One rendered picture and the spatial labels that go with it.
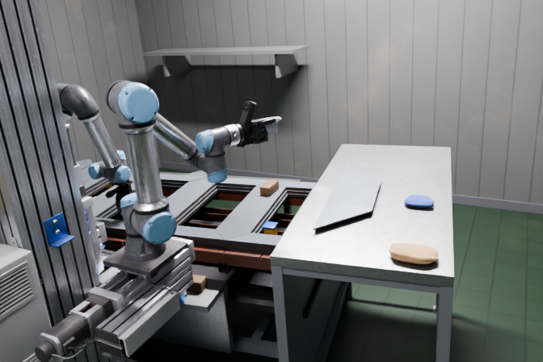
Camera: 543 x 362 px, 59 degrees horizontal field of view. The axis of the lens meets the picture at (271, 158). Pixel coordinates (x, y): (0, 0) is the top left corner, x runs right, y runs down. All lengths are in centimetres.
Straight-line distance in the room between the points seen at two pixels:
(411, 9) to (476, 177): 156
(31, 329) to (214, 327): 97
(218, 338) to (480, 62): 302
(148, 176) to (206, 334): 111
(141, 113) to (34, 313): 70
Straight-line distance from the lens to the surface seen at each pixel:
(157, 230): 163
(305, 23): 466
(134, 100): 149
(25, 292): 167
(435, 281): 162
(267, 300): 235
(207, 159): 171
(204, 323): 243
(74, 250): 181
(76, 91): 219
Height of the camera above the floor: 190
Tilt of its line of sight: 19 degrees down
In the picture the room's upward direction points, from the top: 4 degrees counter-clockwise
